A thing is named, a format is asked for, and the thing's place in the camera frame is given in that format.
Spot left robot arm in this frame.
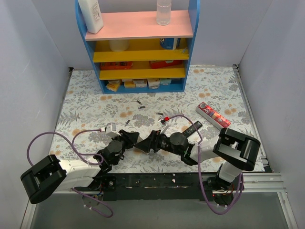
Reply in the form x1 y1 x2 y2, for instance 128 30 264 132
20 130 139 204

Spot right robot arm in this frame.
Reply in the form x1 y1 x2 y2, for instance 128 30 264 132
135 128 261 190

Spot black TV remote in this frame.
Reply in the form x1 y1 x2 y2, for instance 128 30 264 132
182 121 203 138

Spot yellow white small box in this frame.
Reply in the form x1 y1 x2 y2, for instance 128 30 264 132
124 81 136 88

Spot yellow red small box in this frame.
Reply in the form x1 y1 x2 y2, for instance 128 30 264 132
106 80 122 92

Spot white orange small carton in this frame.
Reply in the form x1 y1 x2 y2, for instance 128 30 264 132
147 78 160 89

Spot teal white small box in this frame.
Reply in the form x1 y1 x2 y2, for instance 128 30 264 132
159 78 172 85

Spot red toothpaste box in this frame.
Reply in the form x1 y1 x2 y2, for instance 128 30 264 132
195 102 231 130

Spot floral patterned table mat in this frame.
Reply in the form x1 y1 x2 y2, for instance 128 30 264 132
50 67 254 160

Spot orange box left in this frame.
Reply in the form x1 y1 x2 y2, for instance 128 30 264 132
100 61 133 70

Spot red orange box right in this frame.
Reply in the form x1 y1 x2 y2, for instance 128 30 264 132
149 60 183 69

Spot blue wooden shelf unit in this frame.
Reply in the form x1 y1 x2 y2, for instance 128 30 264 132
74 0 201 94

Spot white cylindrical container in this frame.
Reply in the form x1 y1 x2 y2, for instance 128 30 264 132
109 40 129 52

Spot blue white round container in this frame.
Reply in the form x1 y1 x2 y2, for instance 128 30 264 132
160 38 181 50

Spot clear plastic water bottle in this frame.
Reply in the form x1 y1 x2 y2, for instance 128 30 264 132
156 0 172 25

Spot white plastic bottle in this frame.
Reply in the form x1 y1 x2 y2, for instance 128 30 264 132
78 0 103 34

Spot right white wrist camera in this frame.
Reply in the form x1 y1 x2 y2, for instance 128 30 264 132
158 117 170 134

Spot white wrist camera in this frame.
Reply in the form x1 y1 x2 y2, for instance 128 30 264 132
100 123 121 138
158 117 170 134

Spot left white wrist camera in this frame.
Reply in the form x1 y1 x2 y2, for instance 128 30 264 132
100 123 121 138

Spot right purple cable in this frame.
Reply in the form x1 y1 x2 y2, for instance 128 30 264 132
166 114 245 215

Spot purple cable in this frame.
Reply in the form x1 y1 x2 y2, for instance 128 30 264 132
166 114 245 215
26 128 114 218

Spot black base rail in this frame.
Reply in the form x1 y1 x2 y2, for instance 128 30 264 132
71 166 236 203

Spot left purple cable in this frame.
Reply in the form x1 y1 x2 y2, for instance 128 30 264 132
26 128 114 218

